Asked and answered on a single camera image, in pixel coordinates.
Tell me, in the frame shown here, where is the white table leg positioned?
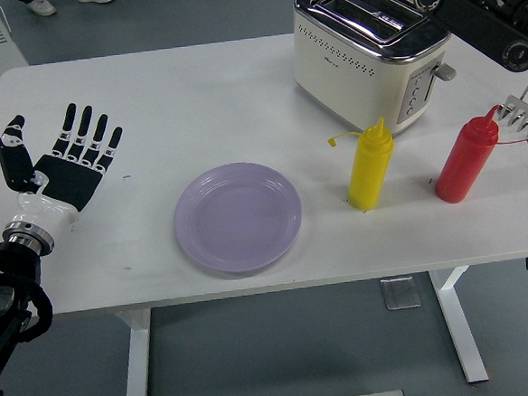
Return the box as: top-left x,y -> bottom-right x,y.
427,264 -> 491,386
114,306 -> 159,396

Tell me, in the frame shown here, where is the small metal floor plate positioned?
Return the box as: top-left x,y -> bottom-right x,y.
380,276 -> 422,311

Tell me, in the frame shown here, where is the red squeeze bottle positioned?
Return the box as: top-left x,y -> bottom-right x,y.
429,102 -> 528,205

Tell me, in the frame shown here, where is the yellow squeeze bottle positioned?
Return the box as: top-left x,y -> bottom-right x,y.
325,116 -> 400,214

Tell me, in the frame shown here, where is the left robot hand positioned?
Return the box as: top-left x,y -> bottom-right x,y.
0,99 -> 131,242

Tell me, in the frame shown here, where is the cream and chrome toaster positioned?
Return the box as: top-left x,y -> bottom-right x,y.
289,0 -> 462,144

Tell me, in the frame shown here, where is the purple round plate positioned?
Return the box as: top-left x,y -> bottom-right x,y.
169,157 -> 306,278

